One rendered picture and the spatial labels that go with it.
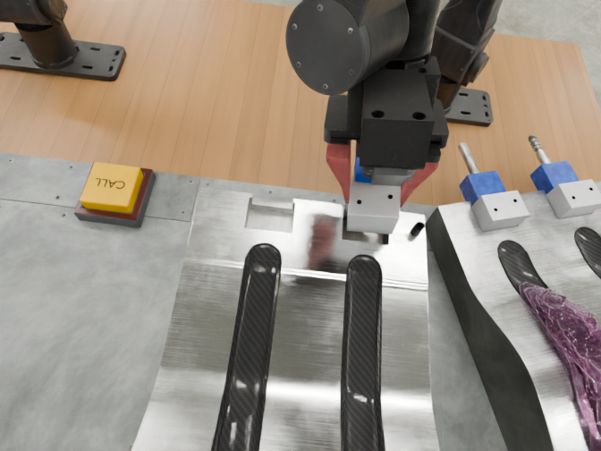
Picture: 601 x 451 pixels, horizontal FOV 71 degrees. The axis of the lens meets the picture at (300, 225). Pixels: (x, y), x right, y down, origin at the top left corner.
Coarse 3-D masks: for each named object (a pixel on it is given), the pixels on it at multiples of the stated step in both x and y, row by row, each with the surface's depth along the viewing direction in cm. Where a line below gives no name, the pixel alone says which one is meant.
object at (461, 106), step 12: (444, 84) 62; (456, 84) 62; (444, 96) 64; (456, 96) 69; (468, 96) 70; (480, 96) 70; (444, 108) 66; (456, 108) 68; (468, 108) 68; (480, 108) 68; (456, 120) 67; (468, 120) 67; (480, 120) 67; (492, 120) 68
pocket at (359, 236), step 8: (344, 208) 48; (344, 216) 50; (344, 224) 50; (344, 232) 50; (352, 232) 50; (360, 232) 50; (352, 240) 50; (360, 240) 50; (368, 240) 50; (376, 240) 50; (384, 240) 49
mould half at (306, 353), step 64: (192, 256) 44; (320, 256) 45; (384, 256) 46; (192, 320) 42; (320, 320) 43; (384, 320) 43; (192, 384) 39; (320, 384) 40; (384, 384) 41; (192, 448) 35; (320, 448) 36
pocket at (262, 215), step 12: (252, 204) 49; (264, 204) 49; (276, 204) 50; (288, 204) 50; (252, 216) 50; (264, 216) 50; (276, 216) 50; (288, 216) 50; (252, 228) 49; (264, 228) 49; (276, 228) 49; (288, 228) 50
